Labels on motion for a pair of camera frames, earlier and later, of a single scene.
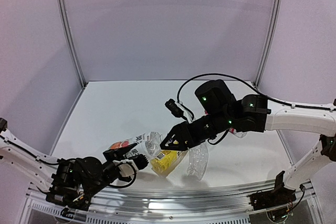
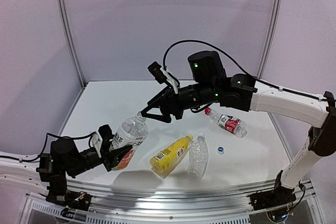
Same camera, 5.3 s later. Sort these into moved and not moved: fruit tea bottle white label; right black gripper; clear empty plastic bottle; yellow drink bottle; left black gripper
Moved: right black gripper; left black gripper; fruit tea bottle white label
Not moved: yellow drink bottle; clear empty plastic bottle
